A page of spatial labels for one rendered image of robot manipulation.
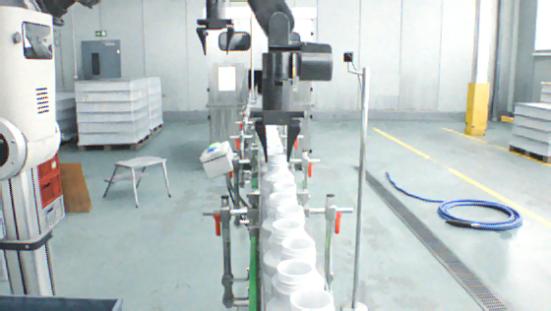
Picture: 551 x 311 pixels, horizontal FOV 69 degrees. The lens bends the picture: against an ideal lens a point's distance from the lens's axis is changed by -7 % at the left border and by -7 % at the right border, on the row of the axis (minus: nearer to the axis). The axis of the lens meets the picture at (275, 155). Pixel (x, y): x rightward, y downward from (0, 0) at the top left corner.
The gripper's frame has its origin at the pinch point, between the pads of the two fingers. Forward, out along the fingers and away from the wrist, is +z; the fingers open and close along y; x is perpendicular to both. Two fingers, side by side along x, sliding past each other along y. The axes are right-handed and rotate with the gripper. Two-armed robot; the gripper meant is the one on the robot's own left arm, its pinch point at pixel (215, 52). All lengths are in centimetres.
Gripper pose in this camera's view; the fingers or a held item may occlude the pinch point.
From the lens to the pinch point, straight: 124.7
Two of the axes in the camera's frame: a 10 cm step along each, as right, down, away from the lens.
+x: 0.4, 2.0, -9.8
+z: 0.0, 9.8, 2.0
